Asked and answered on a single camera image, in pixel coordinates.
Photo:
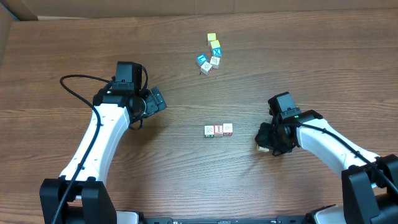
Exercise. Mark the white block centre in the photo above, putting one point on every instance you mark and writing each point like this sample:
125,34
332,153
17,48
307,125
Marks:
206,68

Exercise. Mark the blue picture block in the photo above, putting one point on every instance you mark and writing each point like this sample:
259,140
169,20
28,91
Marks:
201,59

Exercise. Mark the white green block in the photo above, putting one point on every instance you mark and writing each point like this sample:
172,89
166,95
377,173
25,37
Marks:
262,149
209,131

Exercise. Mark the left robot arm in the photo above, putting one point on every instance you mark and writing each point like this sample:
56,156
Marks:
79,194

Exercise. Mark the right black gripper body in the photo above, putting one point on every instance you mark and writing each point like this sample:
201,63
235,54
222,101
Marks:
271,137

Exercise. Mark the blue X block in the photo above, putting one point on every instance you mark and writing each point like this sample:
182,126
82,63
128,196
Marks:
217,52

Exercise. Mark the red I block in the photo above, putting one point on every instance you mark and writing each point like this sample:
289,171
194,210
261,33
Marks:
218,130

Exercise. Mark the red circle block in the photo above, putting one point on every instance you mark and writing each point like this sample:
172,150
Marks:
227,129

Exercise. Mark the yellow block far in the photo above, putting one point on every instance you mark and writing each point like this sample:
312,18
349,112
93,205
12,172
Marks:
211,37

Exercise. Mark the yellow block near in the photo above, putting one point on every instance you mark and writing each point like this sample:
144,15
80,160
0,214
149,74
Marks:
215,44

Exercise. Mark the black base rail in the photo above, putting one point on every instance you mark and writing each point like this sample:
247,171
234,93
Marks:
297,219

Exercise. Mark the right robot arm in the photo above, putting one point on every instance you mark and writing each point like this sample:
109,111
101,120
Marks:
369,181

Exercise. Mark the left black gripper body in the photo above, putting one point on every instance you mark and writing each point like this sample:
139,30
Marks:
151,106

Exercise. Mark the yellow block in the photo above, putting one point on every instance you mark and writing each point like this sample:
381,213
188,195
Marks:
211,37
215,44

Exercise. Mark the white block right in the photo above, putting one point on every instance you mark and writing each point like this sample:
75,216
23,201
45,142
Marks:
215,62

